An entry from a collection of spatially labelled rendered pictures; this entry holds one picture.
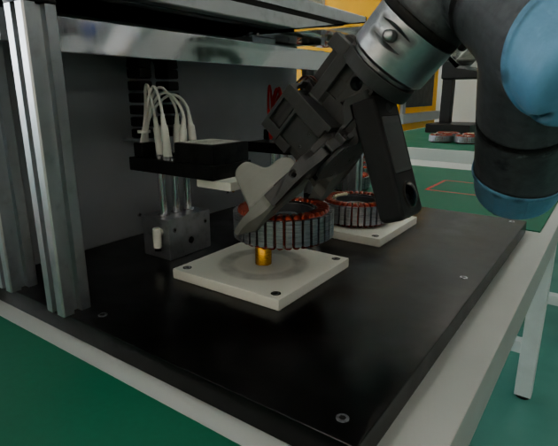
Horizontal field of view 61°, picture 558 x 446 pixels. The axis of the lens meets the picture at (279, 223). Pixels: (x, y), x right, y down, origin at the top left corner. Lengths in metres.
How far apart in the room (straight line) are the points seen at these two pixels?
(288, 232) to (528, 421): 1.38
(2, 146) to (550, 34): 0.49
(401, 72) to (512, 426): 1.42
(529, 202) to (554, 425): 1.37
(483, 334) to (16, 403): 0.41
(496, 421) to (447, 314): 1.23
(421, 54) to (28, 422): 0.41
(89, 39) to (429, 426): 0.44
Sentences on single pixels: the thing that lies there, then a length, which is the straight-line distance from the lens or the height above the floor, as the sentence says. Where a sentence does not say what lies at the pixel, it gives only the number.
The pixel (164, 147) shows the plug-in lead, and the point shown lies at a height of 0.91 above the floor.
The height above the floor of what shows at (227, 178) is 0.88.
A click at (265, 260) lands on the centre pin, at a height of 0.79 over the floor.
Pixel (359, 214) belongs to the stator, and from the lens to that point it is 0.70.
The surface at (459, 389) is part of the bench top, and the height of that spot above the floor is 0.75.
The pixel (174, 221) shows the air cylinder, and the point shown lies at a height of 0.82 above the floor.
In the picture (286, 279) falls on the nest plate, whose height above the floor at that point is 0.78.
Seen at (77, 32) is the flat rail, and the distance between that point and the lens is 0.49.
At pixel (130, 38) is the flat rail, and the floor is 1.03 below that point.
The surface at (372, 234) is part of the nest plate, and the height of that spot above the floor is 0.78.
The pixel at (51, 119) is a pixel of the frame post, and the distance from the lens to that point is 0.47.
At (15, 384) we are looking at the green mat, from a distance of 0.46.
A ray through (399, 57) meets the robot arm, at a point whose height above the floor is 1.00.
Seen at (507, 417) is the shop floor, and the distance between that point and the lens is 1.74.
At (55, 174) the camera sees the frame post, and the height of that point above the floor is 0.91.
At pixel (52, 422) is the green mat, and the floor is 0.75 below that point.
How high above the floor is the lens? 0.98
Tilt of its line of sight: 16 degrees down
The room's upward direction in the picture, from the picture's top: straight up
